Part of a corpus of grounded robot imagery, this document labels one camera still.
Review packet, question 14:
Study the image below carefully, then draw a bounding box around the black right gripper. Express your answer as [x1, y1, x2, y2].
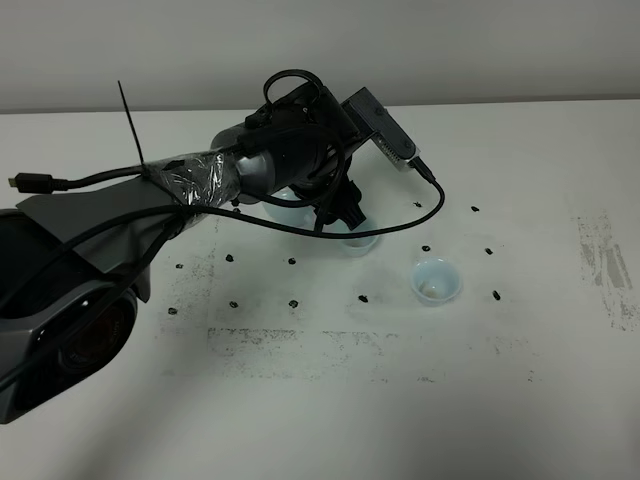
[291, 125, 366, 231]

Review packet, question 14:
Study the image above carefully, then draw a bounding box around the pale blue porcelain teapot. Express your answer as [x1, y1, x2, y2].
[262, 187, 315, 230]

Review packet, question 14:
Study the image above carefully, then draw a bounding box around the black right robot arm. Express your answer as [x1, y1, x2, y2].
[1, 82, 365, 423]

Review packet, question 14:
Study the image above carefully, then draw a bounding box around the pale blue far teacup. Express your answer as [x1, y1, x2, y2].
[339, 218, 379, 257]

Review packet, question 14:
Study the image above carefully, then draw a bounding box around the pale blue teacup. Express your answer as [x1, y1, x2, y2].
[339, 218, 379, 257]
[410, 257, 463, 307]

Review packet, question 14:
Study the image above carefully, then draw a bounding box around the pale blue near teacup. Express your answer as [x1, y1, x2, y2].
[410, 257, 463, 307]

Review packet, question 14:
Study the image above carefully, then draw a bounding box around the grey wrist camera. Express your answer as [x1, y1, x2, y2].
[341, 87, 420, 171]

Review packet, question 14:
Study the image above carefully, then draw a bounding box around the black cable tie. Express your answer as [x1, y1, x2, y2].
[117, 80, 145, 167]

